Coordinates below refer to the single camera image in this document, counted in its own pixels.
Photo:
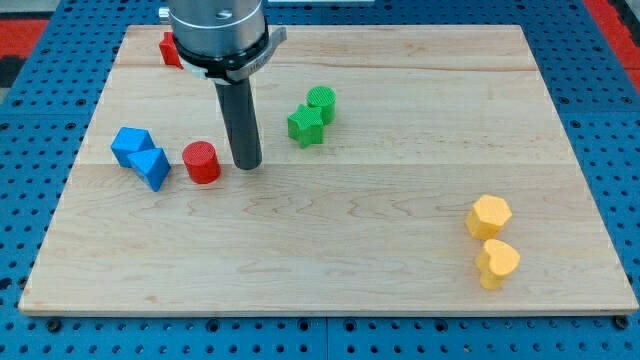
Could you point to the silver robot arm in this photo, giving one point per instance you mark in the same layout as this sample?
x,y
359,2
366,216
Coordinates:
x,y
223,40

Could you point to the green star block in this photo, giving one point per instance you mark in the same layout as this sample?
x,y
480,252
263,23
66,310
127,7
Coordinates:
x,y
306,126

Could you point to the green cylinder block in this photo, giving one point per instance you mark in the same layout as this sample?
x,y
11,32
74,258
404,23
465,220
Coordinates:
x,y
324,98

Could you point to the wooden board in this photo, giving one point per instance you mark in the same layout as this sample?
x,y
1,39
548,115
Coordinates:
x,y
369,223

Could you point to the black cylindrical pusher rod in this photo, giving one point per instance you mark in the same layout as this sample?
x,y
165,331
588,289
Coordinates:
x,y
238,112

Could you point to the red cylinder block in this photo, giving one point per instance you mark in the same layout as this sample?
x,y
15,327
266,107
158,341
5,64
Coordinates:
x,y
200,160

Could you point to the blue triangle block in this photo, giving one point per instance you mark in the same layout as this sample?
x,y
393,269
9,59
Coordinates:
x,y
151,166

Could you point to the yellow hexagon block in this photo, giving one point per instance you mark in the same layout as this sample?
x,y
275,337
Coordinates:
x,y
487,217

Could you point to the yellow heart block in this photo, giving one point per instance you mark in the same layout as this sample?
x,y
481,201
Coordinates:
x,y
496,261

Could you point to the blue cube block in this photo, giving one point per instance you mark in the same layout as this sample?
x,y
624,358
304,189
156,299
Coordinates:
x,y
130,140

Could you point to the red star block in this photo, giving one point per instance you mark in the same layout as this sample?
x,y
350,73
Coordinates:
x,y
169,51

